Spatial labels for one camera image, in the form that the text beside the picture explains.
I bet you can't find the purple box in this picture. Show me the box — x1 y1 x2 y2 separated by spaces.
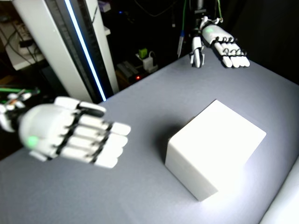
97 0 112 13

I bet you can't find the green cable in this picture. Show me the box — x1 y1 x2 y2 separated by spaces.
0 86 41 97
181 0 188 32

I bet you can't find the white column with blue light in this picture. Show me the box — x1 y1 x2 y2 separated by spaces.
13 0 120 108

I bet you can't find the black device with red light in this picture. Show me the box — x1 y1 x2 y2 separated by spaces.
116 61 151 85

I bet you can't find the white box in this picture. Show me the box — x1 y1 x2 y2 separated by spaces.
164 99 267 202

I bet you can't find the white shelf with power strip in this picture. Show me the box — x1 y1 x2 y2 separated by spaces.
0 20 45 71

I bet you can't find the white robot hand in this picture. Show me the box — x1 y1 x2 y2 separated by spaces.
189 23 251 69
18 96 132 169

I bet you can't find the white power adapter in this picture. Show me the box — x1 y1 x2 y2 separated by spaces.
141 51 158 72

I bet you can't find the white cable connector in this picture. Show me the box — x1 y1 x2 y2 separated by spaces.
177 29 186 58

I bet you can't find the grey table cloth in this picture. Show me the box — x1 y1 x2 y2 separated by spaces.
0 45 299 224

